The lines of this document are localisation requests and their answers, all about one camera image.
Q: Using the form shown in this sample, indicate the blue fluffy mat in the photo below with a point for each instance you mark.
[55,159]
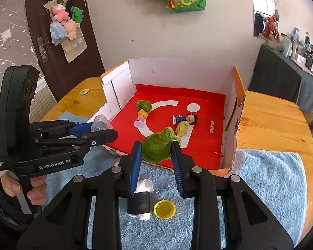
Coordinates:
[263,177]

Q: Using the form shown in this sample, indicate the beige paper sheet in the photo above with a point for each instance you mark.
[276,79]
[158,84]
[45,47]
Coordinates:
[73,48]

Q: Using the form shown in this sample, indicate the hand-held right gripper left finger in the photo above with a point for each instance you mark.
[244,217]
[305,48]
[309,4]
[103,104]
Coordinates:
[135,166]

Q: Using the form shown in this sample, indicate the row of bottles and boxes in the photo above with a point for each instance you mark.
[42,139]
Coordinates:
[302,54]

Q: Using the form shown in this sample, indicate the yellow plastic lid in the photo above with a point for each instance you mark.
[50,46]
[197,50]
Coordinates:
[164,209]

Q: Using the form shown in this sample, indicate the green plush toy on door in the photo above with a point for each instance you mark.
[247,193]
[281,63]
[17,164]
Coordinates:
[77,14]

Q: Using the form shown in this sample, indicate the person's left forearm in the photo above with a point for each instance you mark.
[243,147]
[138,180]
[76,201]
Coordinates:
[2,211]

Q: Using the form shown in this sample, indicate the pale yellow plush toy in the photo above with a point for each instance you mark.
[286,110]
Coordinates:
[182,129]

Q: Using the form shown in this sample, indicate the small beige tag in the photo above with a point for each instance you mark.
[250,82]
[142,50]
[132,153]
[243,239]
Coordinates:
[83,92]

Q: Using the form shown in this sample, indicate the small pink cup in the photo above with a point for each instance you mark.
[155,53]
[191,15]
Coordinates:
[138,123]

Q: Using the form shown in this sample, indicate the large green plush toy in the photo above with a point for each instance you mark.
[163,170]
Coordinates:
[156,147]

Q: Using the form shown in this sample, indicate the black sleeved white paper roll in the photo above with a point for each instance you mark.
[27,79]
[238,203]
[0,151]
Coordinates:
[139,203]

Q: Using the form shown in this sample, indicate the black haired doll figure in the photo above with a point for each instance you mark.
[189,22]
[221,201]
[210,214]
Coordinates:
[186,118]

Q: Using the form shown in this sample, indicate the dark brown door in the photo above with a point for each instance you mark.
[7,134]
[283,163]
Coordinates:
[67,78]

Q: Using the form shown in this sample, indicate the dark grey cloth covered cabinet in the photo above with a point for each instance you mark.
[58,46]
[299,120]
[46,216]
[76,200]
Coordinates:
[279,78]

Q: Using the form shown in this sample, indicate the pink plush toy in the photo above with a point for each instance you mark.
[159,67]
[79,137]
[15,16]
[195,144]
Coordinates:
[70,28]
[58,11]

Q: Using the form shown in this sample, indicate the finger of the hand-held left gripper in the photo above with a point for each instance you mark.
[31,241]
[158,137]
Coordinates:
[80,129]
[99,136]

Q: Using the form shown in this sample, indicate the red plush toy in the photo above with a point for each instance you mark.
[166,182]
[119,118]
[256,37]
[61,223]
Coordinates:
[271,27]

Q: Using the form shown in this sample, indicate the small green plush toy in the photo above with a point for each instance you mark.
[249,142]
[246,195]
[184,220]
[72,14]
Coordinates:
[143,105]

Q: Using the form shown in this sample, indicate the person's left hand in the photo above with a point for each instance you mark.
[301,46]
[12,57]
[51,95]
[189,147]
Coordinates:
[36,192]

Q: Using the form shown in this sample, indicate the dark hanging clothes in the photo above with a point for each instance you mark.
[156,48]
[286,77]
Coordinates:
[258,23]

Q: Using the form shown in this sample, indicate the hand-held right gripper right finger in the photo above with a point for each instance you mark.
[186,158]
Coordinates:
[178,169]

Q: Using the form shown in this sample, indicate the orange cardboard box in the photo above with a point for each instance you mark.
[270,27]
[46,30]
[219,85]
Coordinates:
[206,145]

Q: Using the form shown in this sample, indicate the clear plastic cup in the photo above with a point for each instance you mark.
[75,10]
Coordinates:
[100,123]

